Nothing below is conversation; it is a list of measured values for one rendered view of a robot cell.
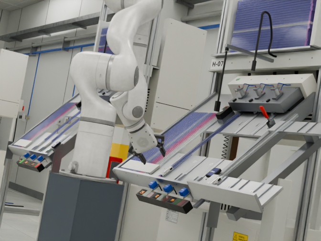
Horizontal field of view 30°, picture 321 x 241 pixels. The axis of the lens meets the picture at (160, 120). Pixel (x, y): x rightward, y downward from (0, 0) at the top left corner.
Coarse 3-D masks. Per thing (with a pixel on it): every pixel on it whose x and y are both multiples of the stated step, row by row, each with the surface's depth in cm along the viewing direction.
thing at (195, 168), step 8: (176, 160) 262; (184, 160) 257; (192, 160) 254; (200, 160) 250; (208, 160) 247; (216, 160) 244; (224, 160) 241; (160, 168) 262; (176, 168) 254; (184, 168) 251; (192, 168) 247; (200, 168) 244; (208, 168) 240; (168, 176) 251; (176, 176) 247; (184, 176) 244; (192, 176) 241; (200, 176) 237
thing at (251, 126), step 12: (216, 96) 310; (228, 96) 302; (204, 108) 303; (240, 120) 268; (252, 120) 263; (264, 120) 257; (276, 120) 252; (228, 132) 263; (240, 132) 257; (252, 132) 251; (264, 132) 246
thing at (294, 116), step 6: (294, 114) 226; (288, 120) 223; (282, 126) 221; (276, 132) 220; (270, 138) 218; (258, 144) 216; (252, 150) 214; (246, 156) 212; (240, 162) 211; (228, 168) 209; (234, 168) 209; (222, 174) 207
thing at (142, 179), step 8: (120, 168) 276; (120, 176) 279; (128, 176) 272; (136, 176) 265; (144, 176) 258; (152, 176) 252; (136, 184) 270; (144, 184) 263; (160, 184) 250; (176, 184) 238; (184, 184) 233; (176, 192) 243
